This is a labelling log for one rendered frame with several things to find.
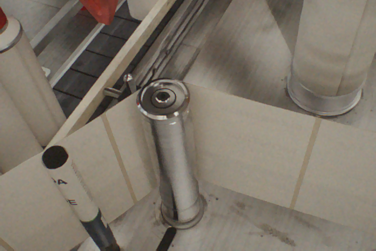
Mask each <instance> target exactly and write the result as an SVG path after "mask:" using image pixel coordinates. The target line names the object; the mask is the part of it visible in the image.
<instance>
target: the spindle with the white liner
mask: <svg viewBox="0 0 376 251"><path fill-rule="evenodd" d="M375 51H376V0H304V1H303V8H302V11H301V16H300V25H299V30H298V37H297V42H296V47H295V51H294V56H293V58H292V61H291V71H290V73H289V74H288V78H287V90H288V93H289V95H290V97H291V98H292V100H293V101H294V102H295V103H296V104H297V105H298V106H300V107H301V108H303V109H304V110H306V111H308V112H311V113H314V114H316V115H323V116H335V115H340V114H343V113H346V112H348V111H350V110H351V109H352V108H354V106H355V105H356V104H357V102H358V101H359V99H360V96H361V88H362V87H363V86H364V84H365V81H366V78H367V72H368V70H369V68H370V66H371V63H372V60H373V57H374V55H375Z"/></svg>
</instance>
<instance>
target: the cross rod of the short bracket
mask: <svg viewBox="0 0 376 251"><path fill-rule="evenodd" d="M121 92H122V91H119V90H117V89H113V88H111V87H108V86H106V87H104V89H103V91H102V93H103V95H104V96H107V97H109V98H112V99H115V100H118V96H119V95H120V94H121Z"/></svg>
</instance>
